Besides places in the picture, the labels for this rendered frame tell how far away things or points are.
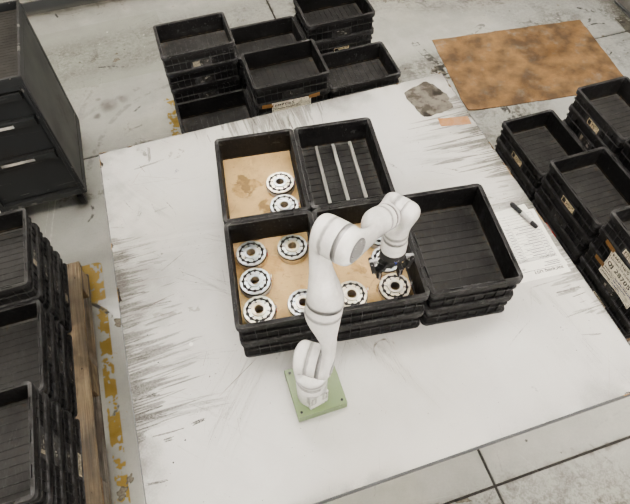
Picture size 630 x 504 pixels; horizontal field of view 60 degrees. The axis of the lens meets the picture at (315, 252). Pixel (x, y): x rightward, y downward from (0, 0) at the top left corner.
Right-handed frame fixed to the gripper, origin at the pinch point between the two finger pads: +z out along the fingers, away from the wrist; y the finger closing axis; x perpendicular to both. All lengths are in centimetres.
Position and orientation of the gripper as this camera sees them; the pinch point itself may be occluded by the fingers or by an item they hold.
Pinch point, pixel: (388, 273)
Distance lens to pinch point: 169.5
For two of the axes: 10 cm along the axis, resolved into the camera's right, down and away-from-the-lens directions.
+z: 0.2, 5.6, 8.3
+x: -1.7, -8.1, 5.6
